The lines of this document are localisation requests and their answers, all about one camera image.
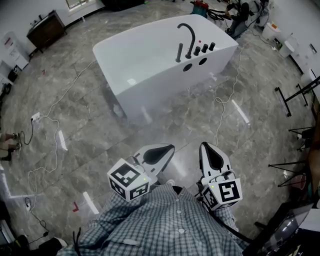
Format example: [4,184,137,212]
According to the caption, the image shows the white round bucket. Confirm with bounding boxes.
[261,21,282,42]

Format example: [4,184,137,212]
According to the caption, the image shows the black power cable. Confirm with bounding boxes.
[18,117,35,146]

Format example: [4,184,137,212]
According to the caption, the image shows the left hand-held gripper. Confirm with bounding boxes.
[106,143,176,203]

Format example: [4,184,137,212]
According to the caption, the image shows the black vacuum hose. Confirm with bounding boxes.
[207,8,227,22]

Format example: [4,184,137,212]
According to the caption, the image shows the dark wooden cabinet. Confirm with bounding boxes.
[26,9,68,54]

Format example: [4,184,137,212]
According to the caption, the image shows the white square bin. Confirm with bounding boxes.
[278,39,297,59]

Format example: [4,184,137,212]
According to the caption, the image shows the white bathtub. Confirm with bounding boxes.
[92,13,239,121]

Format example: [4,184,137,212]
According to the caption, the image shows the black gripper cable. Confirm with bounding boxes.
[71,226,82,256]
[196,182,255,245]

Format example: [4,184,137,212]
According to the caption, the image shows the green red vacuum cleaner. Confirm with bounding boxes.
[191,0,210,18]

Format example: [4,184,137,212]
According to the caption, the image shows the white floor cabinet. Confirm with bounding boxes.
[1,31,30,72]

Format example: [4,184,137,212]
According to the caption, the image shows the black metal floor stand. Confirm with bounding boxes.
[274,74,320,118]

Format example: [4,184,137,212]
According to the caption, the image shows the thin white floor cable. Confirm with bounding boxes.
[214,41,251,147]
[39,59,98,118]

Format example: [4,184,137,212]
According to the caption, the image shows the person's checked shirt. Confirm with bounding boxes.
[56,184,251,256]

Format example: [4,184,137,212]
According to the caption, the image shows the looping white floor cable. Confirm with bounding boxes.
[26,114,61,213]

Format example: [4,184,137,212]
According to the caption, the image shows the black tripod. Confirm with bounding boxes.
[288,126,316,152]
[268,159,311,188]

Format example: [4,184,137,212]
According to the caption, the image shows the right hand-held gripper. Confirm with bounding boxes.
[197,141,244,212]

